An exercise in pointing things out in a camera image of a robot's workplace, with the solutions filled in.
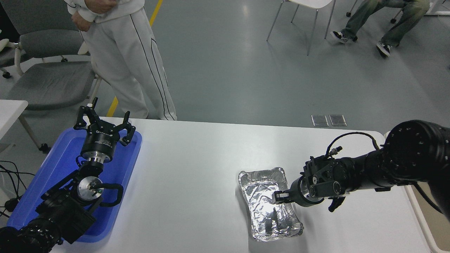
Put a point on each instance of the standing person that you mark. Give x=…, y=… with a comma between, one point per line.
x=123, y=59

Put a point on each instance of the metal floor outlet plate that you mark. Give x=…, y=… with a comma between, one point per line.
x=320, y=120
x=338, y=120

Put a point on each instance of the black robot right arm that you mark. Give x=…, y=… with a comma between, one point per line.
x=411, y=154

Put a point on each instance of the large pale bin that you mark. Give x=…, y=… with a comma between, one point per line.
x=437, y=237

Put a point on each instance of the white desk foot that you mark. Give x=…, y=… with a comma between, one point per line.
x=439, y=13

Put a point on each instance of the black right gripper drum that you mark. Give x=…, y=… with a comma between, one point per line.
x=299, y=191

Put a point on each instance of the white chair with metal legs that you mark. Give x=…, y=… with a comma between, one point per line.
x=313, y=2

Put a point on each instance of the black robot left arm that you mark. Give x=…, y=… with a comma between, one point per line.
x=66, y=214

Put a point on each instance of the silver foil tray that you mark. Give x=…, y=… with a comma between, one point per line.
x=260, y=200

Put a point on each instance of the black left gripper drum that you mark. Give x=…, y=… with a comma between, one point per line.
x=100, y=142

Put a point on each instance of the person's hand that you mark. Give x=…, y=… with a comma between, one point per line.
x=100, y=5
x=82, y=24

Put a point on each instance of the seated person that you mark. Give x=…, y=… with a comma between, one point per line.
x=404, y=21

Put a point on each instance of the small white side table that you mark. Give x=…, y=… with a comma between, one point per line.
x=10, y=114

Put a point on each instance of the blue plastic tray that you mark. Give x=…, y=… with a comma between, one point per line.
x=56, y=165

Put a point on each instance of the grey office chair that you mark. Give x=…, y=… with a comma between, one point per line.
x=49, y=82

